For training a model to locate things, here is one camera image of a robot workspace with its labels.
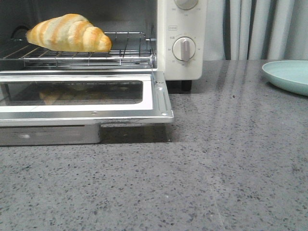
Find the glass oven door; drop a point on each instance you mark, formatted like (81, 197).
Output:
(73, 106)

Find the striped croissant bread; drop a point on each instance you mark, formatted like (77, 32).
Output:
(70, 33)

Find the black oven foot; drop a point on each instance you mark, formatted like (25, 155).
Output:
(186, 85)

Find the lower oven timer knob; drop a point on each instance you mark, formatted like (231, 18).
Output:
(184, 49)

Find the white toaster oven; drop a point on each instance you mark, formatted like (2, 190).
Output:
(161, 20)

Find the upper oven knob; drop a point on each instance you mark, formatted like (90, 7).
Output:
(186, 4)

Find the grey curtain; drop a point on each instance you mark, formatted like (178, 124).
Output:
(256, 29)

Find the light green plate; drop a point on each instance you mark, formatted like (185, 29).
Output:
(289, 75)

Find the wire oven rack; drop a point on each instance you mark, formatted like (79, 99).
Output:
(129, 50)

